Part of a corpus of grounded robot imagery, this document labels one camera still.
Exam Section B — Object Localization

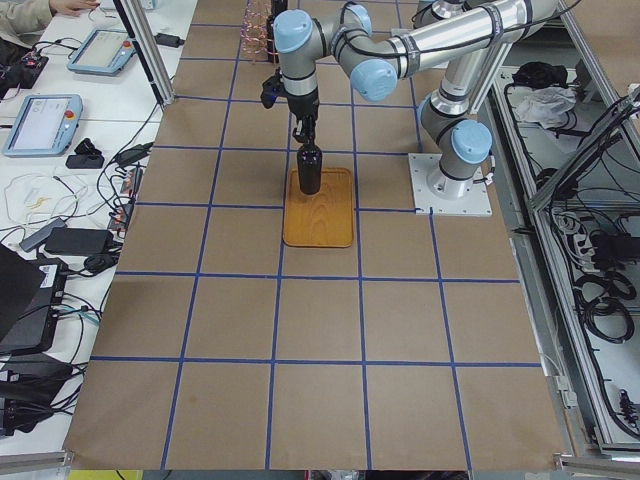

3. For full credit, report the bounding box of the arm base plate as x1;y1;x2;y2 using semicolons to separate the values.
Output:
408;153;492;217

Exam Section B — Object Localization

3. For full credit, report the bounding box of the teach pendant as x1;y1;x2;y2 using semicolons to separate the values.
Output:
2;94;83;158
67;29;135;76

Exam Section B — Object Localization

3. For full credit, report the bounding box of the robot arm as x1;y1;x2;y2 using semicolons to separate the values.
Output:
261;1;562;199

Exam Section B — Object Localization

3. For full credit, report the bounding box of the teach pendant near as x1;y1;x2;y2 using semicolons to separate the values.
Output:
2;94;83;158

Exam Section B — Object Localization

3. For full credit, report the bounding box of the black power adapter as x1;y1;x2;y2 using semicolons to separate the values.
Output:
44;227;114;256

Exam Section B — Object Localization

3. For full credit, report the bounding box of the wooden tray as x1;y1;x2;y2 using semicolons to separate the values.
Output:
283;167;355;248

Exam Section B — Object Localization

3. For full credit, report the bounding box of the aluminium frame post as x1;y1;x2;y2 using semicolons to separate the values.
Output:
114;0;175;108

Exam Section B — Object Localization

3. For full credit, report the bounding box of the copper wire bottle basket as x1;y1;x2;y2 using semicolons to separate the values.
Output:
240;0;274;63

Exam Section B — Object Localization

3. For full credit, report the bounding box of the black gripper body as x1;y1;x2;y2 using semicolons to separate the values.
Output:
260;69;320;121

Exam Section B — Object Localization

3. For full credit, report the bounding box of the teach pendant far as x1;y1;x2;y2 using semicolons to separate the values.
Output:
67;29;135;76

